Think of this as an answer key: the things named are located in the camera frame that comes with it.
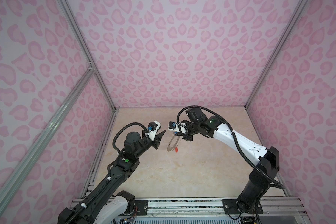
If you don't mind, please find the perforated metal ring disc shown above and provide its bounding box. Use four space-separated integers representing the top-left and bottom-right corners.
167 135 181 152

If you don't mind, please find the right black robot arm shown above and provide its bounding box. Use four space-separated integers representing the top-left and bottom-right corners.
179 107 283 216

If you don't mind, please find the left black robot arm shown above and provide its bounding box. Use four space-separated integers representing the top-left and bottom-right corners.
58 131 166 224

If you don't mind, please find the left diagonal aluminium strut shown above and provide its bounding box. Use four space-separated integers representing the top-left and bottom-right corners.
0 68 95 217

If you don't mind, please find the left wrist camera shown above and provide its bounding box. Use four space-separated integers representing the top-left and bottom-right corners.
146 120 161 141

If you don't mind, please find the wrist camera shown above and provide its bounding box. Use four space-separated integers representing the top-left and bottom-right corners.
146 120 161 141
168 121 187 136

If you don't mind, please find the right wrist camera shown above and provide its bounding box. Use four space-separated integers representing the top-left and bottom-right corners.
168 121 187 136

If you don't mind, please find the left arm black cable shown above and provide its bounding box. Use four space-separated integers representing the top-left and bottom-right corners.
111 122 149 155

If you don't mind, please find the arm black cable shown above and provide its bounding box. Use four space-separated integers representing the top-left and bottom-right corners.
176 105 286 191
111 122 149 155

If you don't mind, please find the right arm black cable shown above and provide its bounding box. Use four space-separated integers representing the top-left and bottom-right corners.
176 105 286 191

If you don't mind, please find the right corner aluminium post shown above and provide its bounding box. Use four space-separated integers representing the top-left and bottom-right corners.
244 0 310 110

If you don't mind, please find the corner aluminium post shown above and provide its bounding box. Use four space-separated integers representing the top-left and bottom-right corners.
57 0 116 111
244 0 310 110

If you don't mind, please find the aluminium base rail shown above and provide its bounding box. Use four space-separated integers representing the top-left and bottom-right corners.
69 196 309 224

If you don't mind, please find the left corner aluminium post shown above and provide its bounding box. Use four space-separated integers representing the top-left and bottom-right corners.
57 0 116 111

